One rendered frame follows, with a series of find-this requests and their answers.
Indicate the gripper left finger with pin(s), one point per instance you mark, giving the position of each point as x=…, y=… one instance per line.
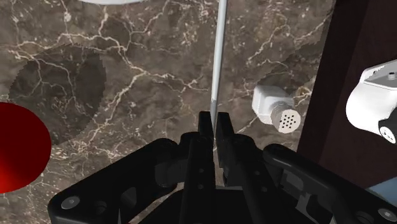
x=124, y=180

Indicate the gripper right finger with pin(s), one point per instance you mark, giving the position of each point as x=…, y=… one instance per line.
x=297, y=173

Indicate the silver metal utensil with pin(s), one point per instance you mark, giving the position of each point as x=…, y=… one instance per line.
x=218, y=62

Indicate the white salt shaker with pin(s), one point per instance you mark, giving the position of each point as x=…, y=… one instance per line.
x=270, y=104

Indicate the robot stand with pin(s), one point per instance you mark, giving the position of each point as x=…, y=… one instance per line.
x=338, y=93

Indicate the red round bowl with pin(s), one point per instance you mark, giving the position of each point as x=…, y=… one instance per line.
x=21, y=149

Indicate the white round dish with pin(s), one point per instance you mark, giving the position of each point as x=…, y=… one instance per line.
x=108, y=1

